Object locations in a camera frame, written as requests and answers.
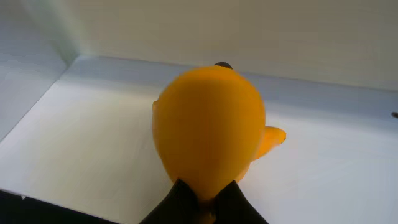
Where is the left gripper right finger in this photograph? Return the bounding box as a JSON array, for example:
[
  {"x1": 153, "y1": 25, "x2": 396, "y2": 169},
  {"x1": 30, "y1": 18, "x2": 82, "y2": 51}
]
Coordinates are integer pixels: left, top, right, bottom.
[{"x1": 214, "y1": 180, "x2": 270, "y2": 224}]

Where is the white shelf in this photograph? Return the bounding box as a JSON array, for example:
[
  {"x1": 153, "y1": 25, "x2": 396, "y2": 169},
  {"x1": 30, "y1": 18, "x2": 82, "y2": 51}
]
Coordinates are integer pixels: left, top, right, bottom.
[{"x1": 0, "y1": 0, "x2": 398, "y2": 224}]

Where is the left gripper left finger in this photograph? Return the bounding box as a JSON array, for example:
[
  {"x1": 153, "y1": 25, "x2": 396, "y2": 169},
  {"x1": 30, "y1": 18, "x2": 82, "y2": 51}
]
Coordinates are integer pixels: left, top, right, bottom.
[{"x1": 139, "y1": 179, "x2": 203, "y2": 224}]

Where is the yellow rubber duck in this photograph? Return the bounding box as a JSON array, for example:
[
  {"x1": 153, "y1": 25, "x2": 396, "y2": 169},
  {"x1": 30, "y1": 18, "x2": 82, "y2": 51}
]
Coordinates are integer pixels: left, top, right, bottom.
[{"x1": 151, "y1": 62, "x2": 287, "y2": 224}]

